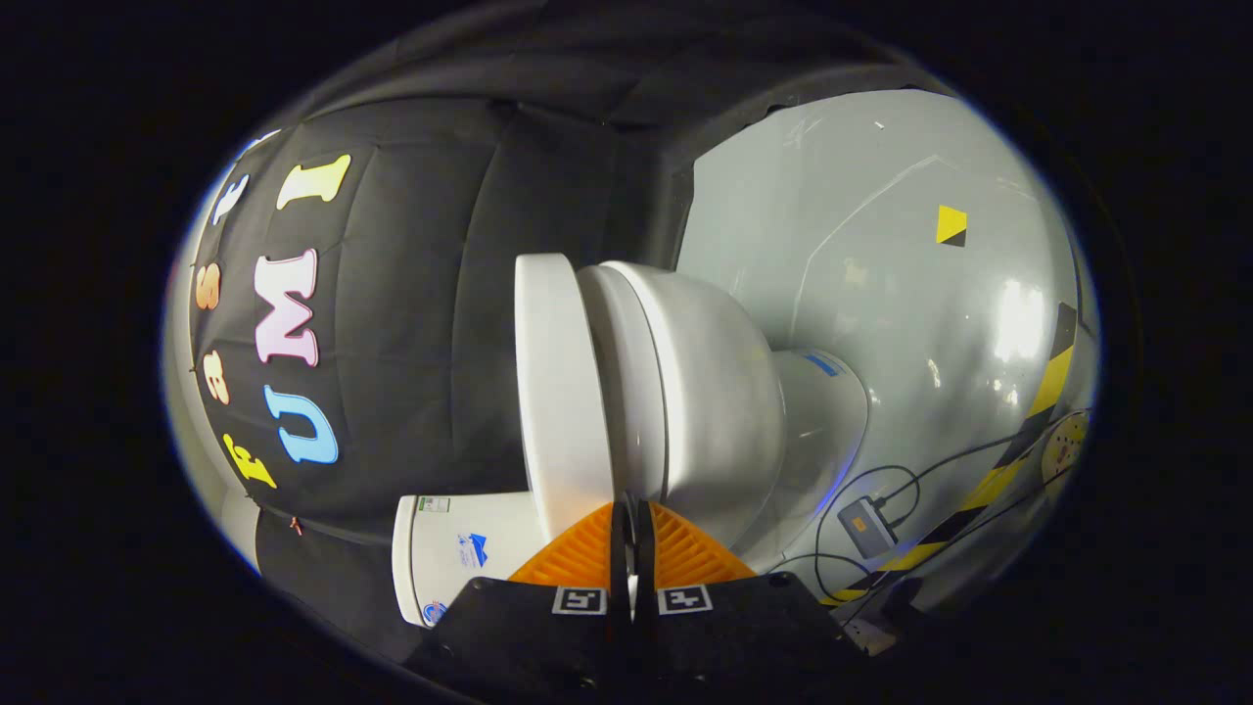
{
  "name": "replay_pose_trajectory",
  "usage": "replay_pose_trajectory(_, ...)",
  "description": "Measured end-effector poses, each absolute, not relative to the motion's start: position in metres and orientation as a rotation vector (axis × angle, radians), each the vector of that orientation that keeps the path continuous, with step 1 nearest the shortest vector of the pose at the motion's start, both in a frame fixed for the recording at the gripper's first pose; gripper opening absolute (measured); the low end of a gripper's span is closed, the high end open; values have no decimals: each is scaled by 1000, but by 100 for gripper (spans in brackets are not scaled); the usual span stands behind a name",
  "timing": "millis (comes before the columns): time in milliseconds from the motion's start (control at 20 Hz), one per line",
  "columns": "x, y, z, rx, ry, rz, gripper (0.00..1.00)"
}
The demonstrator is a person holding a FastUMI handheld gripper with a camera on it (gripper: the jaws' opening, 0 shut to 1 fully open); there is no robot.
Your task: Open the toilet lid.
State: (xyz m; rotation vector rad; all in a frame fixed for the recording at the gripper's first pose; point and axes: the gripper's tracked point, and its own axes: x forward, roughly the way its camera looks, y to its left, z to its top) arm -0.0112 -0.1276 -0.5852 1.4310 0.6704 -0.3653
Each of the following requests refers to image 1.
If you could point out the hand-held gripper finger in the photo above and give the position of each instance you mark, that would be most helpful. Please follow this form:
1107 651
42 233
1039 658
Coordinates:
643 558
620 558

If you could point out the white toilet lid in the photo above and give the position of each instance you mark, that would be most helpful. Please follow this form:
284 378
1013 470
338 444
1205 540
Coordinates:
563 392

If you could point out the white ceramic toilet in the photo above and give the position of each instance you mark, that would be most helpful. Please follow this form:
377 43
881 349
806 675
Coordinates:
715 392

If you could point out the black power adapter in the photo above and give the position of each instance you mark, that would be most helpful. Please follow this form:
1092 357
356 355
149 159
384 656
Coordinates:
866 522

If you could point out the black backdrop cloth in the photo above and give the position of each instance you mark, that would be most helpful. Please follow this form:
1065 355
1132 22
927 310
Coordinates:
431 294

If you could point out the round yellowish disc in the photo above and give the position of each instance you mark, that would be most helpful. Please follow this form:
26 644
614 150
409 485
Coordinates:
1065 455

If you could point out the yellow black hazard tape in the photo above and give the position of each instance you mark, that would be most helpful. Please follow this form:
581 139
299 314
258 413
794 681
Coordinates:
1052 377

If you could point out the yellow black square sticker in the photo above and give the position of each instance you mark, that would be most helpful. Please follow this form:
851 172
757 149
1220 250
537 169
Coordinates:
950 223

